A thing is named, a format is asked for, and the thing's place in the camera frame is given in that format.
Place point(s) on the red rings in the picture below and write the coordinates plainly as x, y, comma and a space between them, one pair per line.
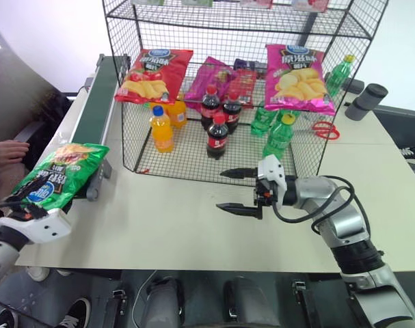
327, 131

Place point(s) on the bystander bare hand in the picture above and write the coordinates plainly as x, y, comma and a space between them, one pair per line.
12, 152

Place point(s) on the dark purple snack pack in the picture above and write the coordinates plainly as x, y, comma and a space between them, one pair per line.
248, 64

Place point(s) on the dark gray cylinder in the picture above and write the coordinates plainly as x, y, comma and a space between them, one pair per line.
364, 100

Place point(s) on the black bag with print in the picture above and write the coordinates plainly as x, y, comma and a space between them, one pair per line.
405, 143

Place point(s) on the orange soda bottle blue cap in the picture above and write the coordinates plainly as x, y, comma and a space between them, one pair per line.
162, 133

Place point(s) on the red potato chip bag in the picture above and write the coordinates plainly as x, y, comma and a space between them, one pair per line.
156, 77

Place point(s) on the pink potato chip bag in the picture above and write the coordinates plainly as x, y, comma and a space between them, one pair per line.
296, 82

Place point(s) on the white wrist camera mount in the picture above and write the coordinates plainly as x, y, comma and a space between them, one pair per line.
273, 172
43, 227

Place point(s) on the small red snack bag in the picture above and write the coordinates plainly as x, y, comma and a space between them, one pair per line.
243, 85

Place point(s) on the cola bottle red cap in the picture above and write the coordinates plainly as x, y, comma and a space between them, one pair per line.
210, 107
232, 112
217, 138

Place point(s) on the magenta snack bag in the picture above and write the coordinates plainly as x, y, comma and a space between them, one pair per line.
207, 77

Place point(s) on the green soda bottle yellow cap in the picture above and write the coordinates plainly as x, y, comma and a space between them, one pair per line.
278, 140

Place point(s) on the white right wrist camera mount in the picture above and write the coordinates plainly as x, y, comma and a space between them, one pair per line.
273, 172

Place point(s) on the green snack bag on shelf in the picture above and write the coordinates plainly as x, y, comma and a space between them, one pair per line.
197, 2
149, 1

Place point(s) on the white shoe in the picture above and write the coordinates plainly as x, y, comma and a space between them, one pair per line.
38, 273
64, 272

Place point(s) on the pink snack bag on shelf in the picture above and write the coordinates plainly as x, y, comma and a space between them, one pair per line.
256, 3
311, 4

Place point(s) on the green conveyor belt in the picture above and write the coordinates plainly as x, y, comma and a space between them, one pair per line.
97, 102

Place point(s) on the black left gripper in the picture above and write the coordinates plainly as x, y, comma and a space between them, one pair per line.
27, 212

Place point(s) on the green potato chip bag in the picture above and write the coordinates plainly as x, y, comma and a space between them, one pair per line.
67, 167

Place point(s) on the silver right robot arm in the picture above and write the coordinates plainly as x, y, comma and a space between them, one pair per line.
344, 225

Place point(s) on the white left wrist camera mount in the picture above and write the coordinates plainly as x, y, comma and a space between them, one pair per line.
43, 227

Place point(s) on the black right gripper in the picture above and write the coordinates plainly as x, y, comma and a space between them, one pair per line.
266, 194

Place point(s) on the black sneaker white sole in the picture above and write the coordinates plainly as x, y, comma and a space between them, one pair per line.
78, 314
5, 319

